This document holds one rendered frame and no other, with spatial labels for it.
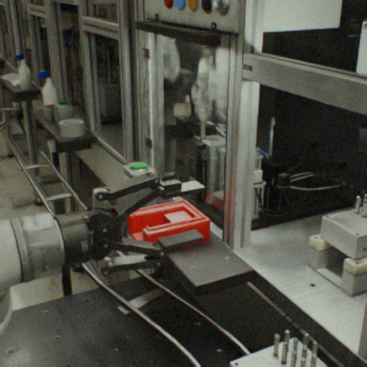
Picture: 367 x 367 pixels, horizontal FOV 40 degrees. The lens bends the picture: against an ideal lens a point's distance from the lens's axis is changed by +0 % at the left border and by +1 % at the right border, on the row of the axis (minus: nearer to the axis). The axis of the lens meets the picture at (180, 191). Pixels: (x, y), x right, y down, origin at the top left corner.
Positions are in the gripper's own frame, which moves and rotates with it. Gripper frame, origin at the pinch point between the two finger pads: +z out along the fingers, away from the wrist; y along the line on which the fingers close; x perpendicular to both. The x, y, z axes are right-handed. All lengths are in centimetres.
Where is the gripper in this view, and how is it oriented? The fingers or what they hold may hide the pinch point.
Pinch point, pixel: (185, 214)
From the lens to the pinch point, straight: 80.3
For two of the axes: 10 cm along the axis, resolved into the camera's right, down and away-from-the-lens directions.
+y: 0.0, -9.2, -3.9
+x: -4.5, -3.5, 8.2
